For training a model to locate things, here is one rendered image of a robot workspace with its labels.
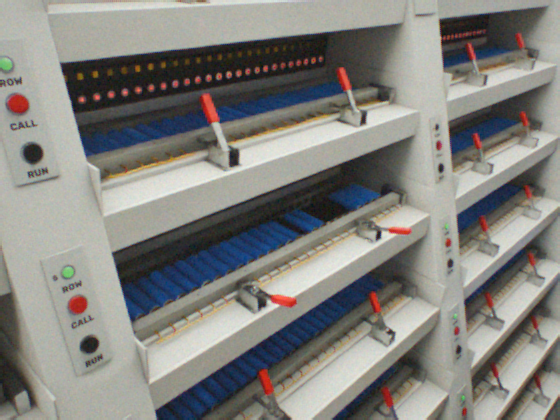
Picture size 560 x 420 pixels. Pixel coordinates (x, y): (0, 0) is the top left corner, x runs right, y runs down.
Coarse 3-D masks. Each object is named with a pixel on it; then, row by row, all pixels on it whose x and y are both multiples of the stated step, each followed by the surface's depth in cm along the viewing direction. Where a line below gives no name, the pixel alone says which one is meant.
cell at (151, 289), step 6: (144, 276) 70; (138, 282) 69; (144, 282) 68; (150, 282) 69; (144, 288) 68; (150, 288) 68; (156, 288) 67; (150, 294) 67; (156, 294) 67; (162, 294) 66; (156, 300) 66; (162, 300) 66; (168, 300) 66; (162, 306) 66
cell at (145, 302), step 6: (126, 288) 67; (132, 288) 67; (138, 288) 67; (126, 294) 67; (132, 294) 66; (138, 294) 66; (144, 294) 66; (132, 300) 66; (138, 300) 66; (144, 300) 65; (150, 300) 65; (144, 306) 65; (150, 306) 64; (156, 306) 65; (150, 312) 64
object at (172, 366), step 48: (288, 192) 93; (384, 192) 99; (432, 192) 93; (144, 240) 74; (384, 240) 86; (288, 288) 73; (336, 288) 79; (192, 336) 63; (240, 336) 65; (192, 384) 62
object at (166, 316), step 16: (368, 208) 91; (384, 208) 93; (400, 208) 94; (336, 224) 85; (352, 224) 87; (304, 240) 80; (320, 240) 81; (272, 256) 75; (288, 256) 77; (240, 272) 71; (256, 272) 72; (208, 288) 68; (224, 288) 68; (176, 304) 64; (192, 304) 65; (208, 304) 67; (144, 320) 61; (160, 320) 62; (176, 320) 64; (144, 336) 61; (160, 336) 61
